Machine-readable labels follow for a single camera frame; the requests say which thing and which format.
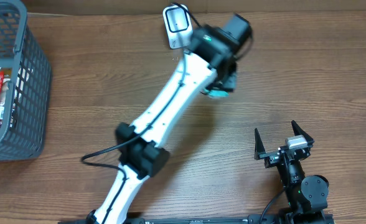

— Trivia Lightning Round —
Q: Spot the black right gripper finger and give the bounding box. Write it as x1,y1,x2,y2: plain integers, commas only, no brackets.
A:
291,120,314,143
254,128,266,160

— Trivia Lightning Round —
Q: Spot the teal snack packet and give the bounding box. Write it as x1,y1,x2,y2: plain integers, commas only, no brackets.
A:
201,89,229,99

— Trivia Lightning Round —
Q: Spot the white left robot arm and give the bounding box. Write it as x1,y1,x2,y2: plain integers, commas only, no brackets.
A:
81,14,253,223

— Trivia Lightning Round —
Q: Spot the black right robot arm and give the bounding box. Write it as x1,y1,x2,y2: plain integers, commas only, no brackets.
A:
254,120,335,224

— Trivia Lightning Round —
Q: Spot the white barcode scanner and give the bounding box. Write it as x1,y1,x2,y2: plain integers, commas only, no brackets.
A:
162,5,193,49

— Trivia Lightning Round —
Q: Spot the grey plastic mesh basket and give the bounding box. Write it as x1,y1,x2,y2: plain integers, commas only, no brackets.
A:
0,0,52,161

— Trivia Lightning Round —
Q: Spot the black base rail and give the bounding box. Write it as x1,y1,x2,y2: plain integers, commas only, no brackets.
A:
58,213,335,224

